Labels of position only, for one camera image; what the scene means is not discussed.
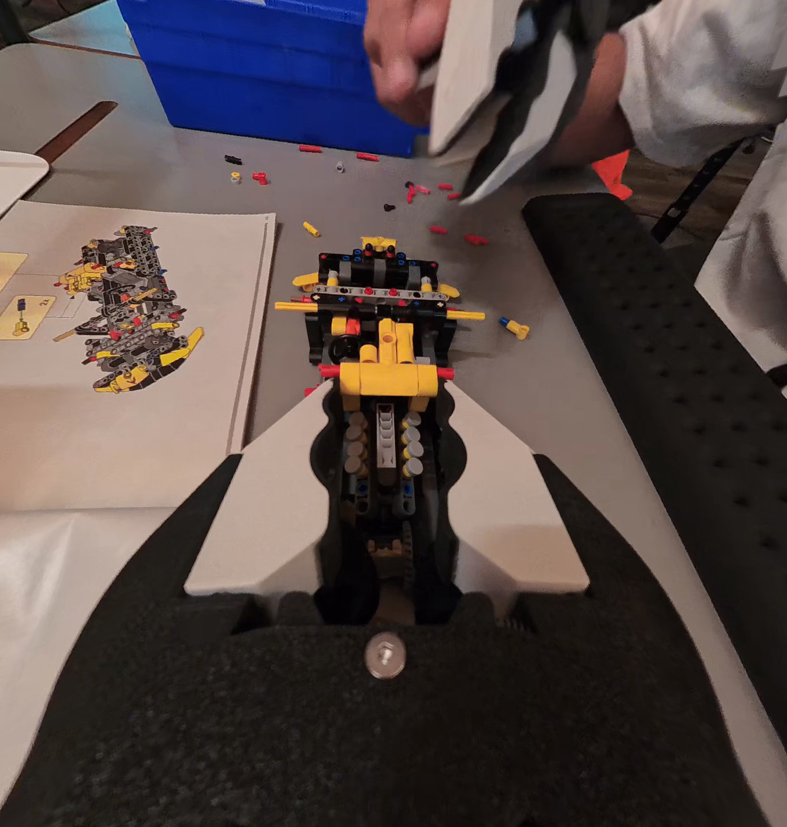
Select person's right hand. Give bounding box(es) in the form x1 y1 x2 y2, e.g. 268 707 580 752
364 0 457 127

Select toy car chassis model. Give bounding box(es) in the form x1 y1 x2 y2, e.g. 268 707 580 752
274 236 489 585

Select white instruction booklet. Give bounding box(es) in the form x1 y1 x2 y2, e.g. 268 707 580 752
0 199 278 818

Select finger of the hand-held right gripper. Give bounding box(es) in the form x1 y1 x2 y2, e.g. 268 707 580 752
427 0 525 157
458 26 589 205

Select scattered red pins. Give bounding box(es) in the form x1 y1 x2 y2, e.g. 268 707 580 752
250 143 490 248

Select white document stand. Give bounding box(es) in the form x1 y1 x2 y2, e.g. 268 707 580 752
0 147 51 235

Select black harness strap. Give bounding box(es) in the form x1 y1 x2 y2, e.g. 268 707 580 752
651 134 756 245

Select blue plastic bin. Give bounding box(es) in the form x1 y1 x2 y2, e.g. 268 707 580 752
117 0 431 159

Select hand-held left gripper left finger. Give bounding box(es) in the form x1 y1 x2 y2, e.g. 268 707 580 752
183 379 344 600

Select orange traffic cone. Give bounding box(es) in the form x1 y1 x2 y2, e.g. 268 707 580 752
590 150 635 201

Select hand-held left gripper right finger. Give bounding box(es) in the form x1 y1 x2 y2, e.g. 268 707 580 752
434 380 592 597

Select black perforated foam mat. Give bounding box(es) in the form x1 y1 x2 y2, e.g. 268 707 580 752
521 193 787 786

